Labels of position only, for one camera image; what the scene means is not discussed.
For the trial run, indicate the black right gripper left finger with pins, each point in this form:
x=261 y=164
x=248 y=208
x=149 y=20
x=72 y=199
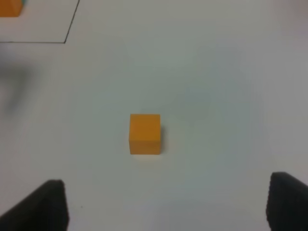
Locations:
x=45 y=209

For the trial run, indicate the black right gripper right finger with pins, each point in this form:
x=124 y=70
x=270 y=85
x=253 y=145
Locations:
x=287 y=204

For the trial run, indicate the orange cube block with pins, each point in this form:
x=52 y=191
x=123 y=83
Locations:
x=145 y=134

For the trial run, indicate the orange template block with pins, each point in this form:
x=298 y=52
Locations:
x=10 y=8

